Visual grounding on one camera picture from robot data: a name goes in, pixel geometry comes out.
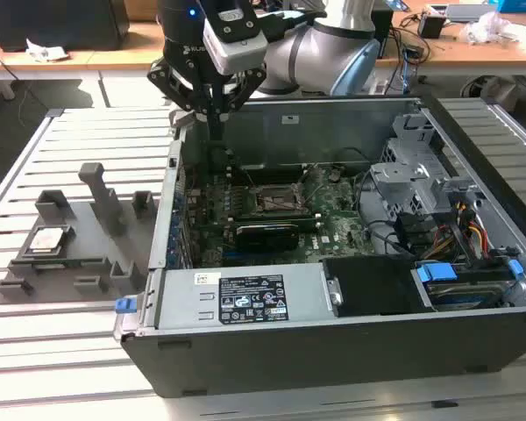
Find wooden desk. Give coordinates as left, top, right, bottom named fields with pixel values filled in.
left=0, top=8, right=526, bottom=82

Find grey flat device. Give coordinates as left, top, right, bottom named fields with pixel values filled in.
left=445, top=3, right=500, bottom=23

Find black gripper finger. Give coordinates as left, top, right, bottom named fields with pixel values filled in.
left=146, top=57, right=217, bottom=142
left=214, top=64, right=267, bottom=142

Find silver CPU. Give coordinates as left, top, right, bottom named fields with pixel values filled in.
left=28, top=226, right=68, bottom=255

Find black label sticker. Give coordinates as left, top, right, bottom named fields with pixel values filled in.
left=218, top=274, right=288, bottom=325

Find hard disk in blue carrier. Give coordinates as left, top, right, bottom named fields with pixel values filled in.
left=410, top=260, right=509, bottom=312

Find small black box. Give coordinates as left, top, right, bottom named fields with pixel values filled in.
left=416, top=12, right=447, bottom=40

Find red yellow power wires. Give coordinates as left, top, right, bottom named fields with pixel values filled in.
left=458, top=218, right=492, bottom=260

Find crumpled clear plastic bag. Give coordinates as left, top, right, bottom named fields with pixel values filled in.
left=458, top=11, right=525, bottom=46

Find black grey PC case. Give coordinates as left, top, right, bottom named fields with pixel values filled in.
left=113, top=95, right=526, bottom=399

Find crumpled white paper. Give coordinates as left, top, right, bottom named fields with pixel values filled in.
left=25, top=38, right=70, bottom=63

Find green RAM stick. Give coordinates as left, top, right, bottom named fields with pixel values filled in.
left=31, top=260, right=83, bottom=269

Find grey parts rack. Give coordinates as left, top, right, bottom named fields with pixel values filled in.
left=0, top=161, right=163, bottom=306

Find black RAM slot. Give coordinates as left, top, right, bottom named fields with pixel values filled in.
left=227, top=211, right=322, bottom=223
left=240, top=164, right=307, bottom=175
left=244, top=171, right=309, bottom=184
left=234, top=218, right=323, bottom=232

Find green motherboard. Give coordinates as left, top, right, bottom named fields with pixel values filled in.
left=174, top=161, right=378, bottom=268

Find black desktop box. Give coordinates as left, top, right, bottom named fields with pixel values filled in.
left=371, top=7, right=395, bottom=61

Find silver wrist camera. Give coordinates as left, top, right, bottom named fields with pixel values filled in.
left=203, top=7, right=269, bottom=75

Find black graphics card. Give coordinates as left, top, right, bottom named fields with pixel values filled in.
left=234, top=221, right=300, bottom=252

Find CPU socket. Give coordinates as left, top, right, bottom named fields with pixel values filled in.
left=253, top=182, right=311, bottom=217

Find metal drive cage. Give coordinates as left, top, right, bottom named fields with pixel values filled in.
left=370, top=111, right=483, bottom=220

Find grey power supply unit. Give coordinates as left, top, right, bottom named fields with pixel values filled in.
left=151, top=262, right=334, bottom=332

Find yellow black wire bundle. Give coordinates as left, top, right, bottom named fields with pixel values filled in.
left=420, top=225, right=457, bottom=260

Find grey case handle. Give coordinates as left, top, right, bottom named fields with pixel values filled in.
left=168, top=107, right=203, bottom=131

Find black computer tower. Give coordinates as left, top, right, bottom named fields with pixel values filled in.
left=0, top=0, right=132, bottom=53

